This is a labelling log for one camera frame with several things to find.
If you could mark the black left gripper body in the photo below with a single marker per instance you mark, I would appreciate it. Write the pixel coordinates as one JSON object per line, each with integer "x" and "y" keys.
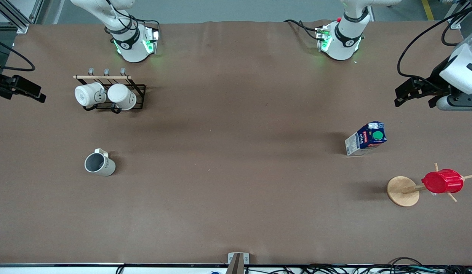
{"x": 436, "y": 84}

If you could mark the blue milk carton green cap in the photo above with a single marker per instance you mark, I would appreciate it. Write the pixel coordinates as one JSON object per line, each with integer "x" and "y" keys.
{"x": 367, "y": 139}

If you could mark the grey mug with lettering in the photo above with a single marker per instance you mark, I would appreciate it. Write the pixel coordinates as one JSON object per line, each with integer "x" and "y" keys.
{"x": 104, "y": 165}

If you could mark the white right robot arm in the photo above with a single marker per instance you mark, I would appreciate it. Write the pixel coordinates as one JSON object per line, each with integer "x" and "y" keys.
{"x": 131, "y": 45}

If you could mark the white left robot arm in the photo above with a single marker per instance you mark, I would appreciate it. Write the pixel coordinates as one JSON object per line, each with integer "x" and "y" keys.
{"x": 344, "y": 36}

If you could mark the red plastic cup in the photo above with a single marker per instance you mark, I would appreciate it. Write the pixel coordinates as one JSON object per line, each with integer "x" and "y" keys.
{"x": 443, "y": 182}

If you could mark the white ceramic mug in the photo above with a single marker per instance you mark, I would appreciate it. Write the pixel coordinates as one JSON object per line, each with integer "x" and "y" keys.
{"x": 121, "y": 96}
{"x": 87, "y": 95}

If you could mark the wooden mug tree stand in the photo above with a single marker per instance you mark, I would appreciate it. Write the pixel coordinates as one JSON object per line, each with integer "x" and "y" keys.
{"x": 402, "y": 191}

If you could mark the brown table cover sheet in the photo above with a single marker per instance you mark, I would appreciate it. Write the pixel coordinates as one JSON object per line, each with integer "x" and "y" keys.
{"x": 236, "y": 114}

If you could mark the aluminium frame profile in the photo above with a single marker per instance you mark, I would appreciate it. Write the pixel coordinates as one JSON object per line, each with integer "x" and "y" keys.
{"x": 15, "y": 19}
{"x": 457, "y": 21}

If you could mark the metal mounting bracket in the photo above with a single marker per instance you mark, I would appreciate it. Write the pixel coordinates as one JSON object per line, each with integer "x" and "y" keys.
{"x": 231, "y": 258}

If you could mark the brown camera post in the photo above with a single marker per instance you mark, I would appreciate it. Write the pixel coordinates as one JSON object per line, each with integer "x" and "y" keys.
{"x": 236, "y": 266}

